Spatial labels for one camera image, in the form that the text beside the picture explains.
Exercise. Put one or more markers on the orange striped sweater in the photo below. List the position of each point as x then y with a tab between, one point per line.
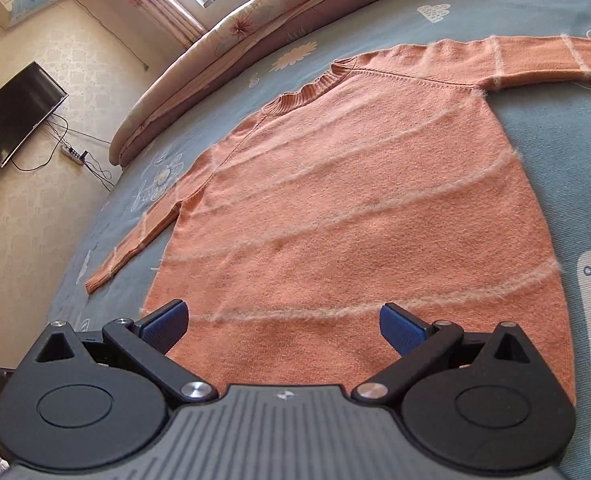
350	200

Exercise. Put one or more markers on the white power strip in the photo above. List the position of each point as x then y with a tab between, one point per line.
72	154

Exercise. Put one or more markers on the folded floral quilt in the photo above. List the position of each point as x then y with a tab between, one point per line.
275	25

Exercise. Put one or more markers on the pink striped curtain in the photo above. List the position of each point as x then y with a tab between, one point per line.
145	0

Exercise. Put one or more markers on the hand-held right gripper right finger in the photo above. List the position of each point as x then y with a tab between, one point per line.
400	330

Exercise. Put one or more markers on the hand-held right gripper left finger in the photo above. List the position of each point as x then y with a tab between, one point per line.
168	322

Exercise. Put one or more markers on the black wall television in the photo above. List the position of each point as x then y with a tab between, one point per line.
17	115

